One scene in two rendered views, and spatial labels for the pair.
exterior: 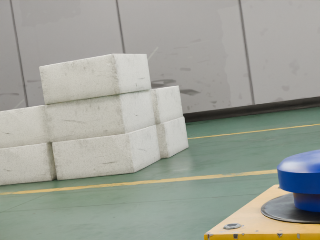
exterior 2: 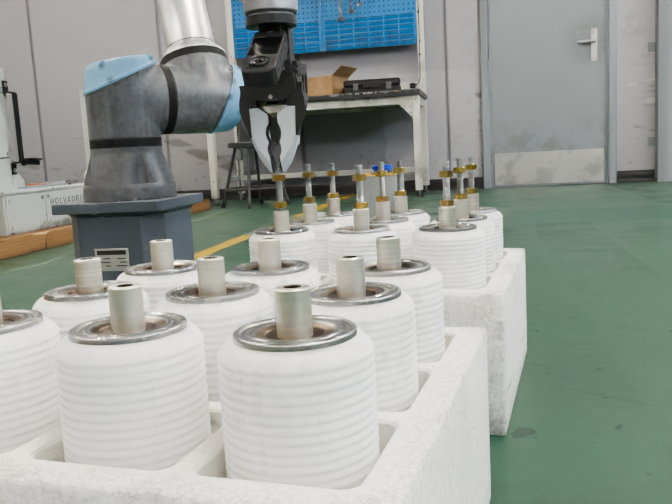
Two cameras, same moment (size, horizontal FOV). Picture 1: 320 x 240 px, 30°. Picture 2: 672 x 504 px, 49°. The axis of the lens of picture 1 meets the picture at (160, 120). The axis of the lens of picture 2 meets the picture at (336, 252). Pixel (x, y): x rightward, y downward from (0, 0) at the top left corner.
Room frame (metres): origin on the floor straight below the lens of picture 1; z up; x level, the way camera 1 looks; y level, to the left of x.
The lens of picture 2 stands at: (-0.15, -1.42, 0.36)
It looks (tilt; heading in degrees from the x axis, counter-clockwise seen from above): 8 degrees down; 80
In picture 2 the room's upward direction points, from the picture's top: 3 degrees counter-clockwise
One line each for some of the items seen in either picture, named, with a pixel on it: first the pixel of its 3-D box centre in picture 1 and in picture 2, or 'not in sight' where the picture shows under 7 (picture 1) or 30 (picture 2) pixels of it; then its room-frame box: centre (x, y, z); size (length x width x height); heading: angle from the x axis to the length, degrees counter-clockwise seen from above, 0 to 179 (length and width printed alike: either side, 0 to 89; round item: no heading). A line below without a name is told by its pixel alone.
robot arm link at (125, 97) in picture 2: not in sight; (126, 97); (-0.26, -0.15, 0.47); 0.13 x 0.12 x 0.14; 21
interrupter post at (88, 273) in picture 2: not in sight; (88, 277); (-0.25, -0.77, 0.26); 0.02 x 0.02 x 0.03
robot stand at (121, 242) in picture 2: not in sight; (139, 286); (-0.27, -0.15, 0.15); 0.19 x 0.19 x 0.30; 68
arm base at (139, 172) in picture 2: not in sight; (128, 168); (-0.27, -0.15, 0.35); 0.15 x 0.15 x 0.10
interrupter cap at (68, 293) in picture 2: not in sight; (90, 292); (-0.25, -0.77, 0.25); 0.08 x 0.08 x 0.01
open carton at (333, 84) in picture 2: not in sight; (326, 84); (0.85, 4.26, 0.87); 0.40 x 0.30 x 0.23; 144
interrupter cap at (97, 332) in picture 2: not in sight; (128, 329); (-0.21, -0.93, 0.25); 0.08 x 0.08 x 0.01
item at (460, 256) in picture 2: not in sight; (450, 296); (0.16, -0.51, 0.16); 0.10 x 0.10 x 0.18
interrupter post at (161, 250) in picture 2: not in sight; (162, 256); (-0.20, -0.67, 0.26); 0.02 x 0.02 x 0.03
